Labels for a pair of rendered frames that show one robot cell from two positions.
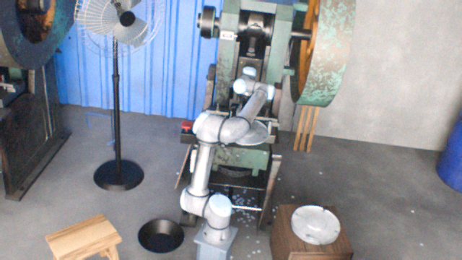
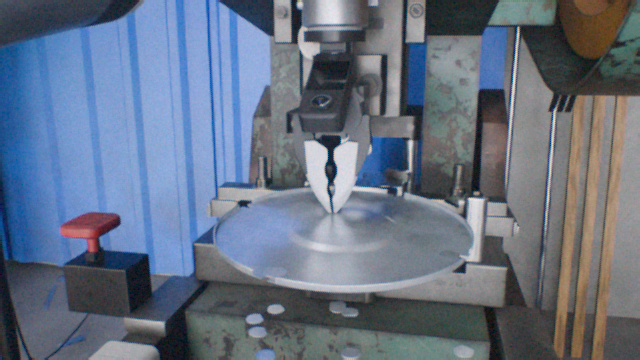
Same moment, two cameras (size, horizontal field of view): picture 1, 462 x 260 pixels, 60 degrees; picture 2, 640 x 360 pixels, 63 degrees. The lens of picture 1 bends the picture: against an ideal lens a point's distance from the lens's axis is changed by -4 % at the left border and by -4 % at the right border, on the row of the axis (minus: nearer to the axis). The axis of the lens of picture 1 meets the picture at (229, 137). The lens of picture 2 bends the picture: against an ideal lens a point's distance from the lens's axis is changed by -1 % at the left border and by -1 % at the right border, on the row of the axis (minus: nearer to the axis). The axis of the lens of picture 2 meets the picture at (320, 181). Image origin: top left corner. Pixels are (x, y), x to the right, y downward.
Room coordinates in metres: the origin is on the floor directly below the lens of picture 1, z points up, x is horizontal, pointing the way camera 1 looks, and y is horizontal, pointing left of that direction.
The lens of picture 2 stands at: (1.58, -0.18, 0.98)
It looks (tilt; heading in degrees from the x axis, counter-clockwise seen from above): 14 degrees down; 13
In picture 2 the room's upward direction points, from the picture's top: straight up
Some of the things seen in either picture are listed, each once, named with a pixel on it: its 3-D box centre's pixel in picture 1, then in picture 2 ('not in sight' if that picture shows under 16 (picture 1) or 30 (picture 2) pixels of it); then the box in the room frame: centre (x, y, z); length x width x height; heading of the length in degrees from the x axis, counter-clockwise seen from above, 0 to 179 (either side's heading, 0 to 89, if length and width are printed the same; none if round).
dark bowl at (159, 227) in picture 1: (161, 239); not in sight; (1.89, 0.35, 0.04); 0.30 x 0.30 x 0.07
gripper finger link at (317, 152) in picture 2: not in sight; (322, 171); (2.19, -0.05, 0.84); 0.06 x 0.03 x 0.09; 1
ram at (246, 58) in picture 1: (247, 76); (356, 9); (2.36, -0.06, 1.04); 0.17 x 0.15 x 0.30; 1
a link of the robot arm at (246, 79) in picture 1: (245, 84); not in sight; (2.08, -0.05, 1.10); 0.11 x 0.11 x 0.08; 71
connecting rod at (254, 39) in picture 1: (253, 37); not in sight; (2.40, -0.06, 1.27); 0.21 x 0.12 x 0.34; 1
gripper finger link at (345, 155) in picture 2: not in sight; (348, 172); (2.19, -0.08, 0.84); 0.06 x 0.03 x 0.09; 1
